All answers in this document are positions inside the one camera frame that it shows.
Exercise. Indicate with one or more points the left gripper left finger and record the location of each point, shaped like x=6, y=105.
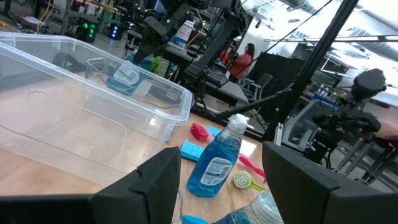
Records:
x=149, y=193

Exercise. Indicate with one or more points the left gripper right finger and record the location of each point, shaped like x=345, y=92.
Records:
x=295, y=193

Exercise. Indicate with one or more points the blue dish soap bottle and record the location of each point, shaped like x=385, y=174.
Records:
x=124, y=84
x=258, y=208
x=214, y=161

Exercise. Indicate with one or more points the green dish brush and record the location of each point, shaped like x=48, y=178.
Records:
x=242, y=180

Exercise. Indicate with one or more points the blue cellulose sponge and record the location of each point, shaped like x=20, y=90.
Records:
x=191, y=151
x=214, y=130

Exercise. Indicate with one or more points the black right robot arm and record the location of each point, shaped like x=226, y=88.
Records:
x=217, y=40

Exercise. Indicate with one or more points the person's forearm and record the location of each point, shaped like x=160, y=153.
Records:
x=387, y=130

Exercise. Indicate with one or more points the grey office chair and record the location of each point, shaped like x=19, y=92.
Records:
x=298, y=127

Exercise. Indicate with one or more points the black device on stand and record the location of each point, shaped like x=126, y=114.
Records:
x=351, y=121

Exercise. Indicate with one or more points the large clear plastic tub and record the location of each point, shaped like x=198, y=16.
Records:
x=62, y=130

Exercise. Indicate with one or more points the green plant in white pot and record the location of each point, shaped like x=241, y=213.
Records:
x=158, y=66

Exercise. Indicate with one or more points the person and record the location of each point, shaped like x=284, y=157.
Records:
x=242, y=63

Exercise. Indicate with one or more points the computer with green lights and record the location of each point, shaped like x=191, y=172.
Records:
x=87, y=29

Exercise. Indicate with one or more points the silver aluminium bracket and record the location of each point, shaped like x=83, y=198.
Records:
x=277, y=133

